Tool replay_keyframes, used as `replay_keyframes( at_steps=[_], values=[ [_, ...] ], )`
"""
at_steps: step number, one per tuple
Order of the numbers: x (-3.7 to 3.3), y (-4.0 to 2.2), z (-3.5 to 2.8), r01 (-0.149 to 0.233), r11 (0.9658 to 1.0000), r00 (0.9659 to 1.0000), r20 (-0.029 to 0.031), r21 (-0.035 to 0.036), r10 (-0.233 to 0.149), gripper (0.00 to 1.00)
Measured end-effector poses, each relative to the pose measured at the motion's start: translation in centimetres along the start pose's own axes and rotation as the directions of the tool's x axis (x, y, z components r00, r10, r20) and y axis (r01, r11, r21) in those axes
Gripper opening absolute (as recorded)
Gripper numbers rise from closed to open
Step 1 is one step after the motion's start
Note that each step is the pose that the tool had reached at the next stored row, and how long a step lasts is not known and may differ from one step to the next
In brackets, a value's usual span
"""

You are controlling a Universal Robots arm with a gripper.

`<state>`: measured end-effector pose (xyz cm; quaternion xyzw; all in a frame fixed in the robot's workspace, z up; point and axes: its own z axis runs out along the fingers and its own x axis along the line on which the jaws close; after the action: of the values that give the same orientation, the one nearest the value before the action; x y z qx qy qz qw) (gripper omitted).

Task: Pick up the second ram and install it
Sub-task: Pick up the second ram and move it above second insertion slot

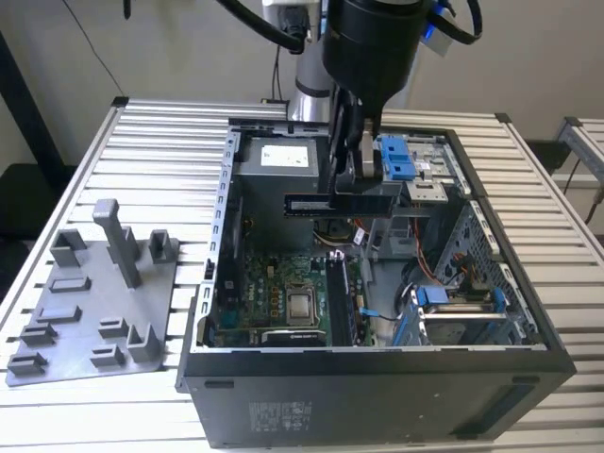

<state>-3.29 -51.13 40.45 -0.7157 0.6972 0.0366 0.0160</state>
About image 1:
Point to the black PC case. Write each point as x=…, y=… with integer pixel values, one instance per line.
x=377, y=406

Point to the teal chipset heatsink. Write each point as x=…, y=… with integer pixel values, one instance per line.
x=231, y=320

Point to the black RAM stick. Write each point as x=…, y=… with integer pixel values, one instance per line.
x=307, y=206

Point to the grey power supply unit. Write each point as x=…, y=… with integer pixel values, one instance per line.
x=278, y=198

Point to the silver drive bay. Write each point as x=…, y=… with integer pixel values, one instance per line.
x=429, y=189

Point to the green motherboard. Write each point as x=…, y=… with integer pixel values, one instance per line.
x=264, y=278

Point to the black stand pole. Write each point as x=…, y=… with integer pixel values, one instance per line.
x=28, y=94

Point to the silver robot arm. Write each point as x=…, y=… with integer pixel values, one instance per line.
x=307, y=85

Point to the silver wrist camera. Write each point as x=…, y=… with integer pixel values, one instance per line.
x=439, y=33

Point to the blue disk carrier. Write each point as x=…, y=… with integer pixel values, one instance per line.
x=394, y=158
x=429, y=297

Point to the black graphics card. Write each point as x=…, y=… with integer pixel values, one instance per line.
x=292, y=337

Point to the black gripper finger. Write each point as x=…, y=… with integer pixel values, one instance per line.
x=368, y=186
x=336, y=137

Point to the silver camera mount bracket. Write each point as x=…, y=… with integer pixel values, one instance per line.
x=370, y=156

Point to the grey parts rack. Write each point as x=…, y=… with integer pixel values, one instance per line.
x=118, y=307

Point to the silver CPU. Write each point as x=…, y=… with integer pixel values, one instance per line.
x=301, y=307

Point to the aluminium slat table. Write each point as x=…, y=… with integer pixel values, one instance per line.
x=585, y=141

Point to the black case fan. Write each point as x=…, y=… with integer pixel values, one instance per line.
x=233, y=255

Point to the black seat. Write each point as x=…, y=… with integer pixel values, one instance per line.
x=33, y=198

